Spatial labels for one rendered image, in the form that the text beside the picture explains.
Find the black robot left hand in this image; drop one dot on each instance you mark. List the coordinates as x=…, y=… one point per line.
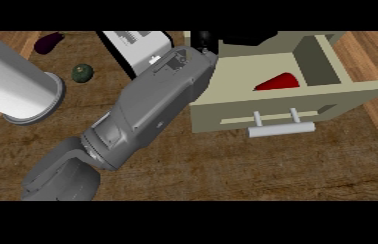
x=205, y=39

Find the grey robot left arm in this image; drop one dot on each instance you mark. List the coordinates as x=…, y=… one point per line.
x=148, y=101

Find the beige open drawer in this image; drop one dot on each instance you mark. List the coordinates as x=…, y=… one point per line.
x=252, y=71

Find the beige drawer front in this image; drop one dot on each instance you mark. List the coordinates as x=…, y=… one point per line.
x=275, y=104

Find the white appliance with black edge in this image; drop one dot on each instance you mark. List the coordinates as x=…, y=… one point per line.
x=141, y=48

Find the red wedge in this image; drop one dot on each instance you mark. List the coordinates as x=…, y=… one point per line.
x=281, y=82

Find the dark green round vegetable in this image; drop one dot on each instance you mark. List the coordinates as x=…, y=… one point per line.
x=82, y=73

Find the purple eggplant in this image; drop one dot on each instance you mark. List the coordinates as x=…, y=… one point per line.
x=48, y=43

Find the pale grey cylinder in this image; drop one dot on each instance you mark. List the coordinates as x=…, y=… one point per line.
x=23, y=88

